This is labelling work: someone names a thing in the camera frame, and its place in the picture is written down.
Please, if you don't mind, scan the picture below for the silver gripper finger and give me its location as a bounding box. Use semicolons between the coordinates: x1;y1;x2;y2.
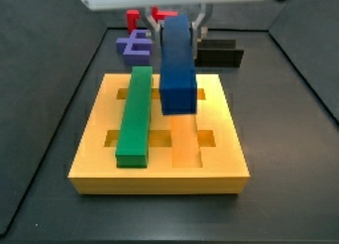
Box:
191;3;208;44

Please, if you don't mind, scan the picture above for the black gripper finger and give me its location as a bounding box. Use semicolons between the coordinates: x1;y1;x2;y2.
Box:
144;15;162;40

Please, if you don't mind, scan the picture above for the blue long block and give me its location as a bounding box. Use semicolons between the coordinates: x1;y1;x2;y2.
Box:
159;15;198;115

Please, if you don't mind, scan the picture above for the yellow slotted board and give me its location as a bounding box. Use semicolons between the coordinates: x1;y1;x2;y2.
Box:
69;73;251;194

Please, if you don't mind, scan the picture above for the red block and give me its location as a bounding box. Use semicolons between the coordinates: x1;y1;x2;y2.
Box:
126;6;178;33

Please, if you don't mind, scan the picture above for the purple cross-shaped block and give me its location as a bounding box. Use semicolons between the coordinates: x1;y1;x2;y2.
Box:
115;29;152;66

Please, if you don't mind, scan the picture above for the green long block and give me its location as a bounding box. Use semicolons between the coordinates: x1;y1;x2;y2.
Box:
115;66;152;168

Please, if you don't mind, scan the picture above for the black metal bracket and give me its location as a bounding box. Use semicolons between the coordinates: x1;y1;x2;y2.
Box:
195;39;244;67

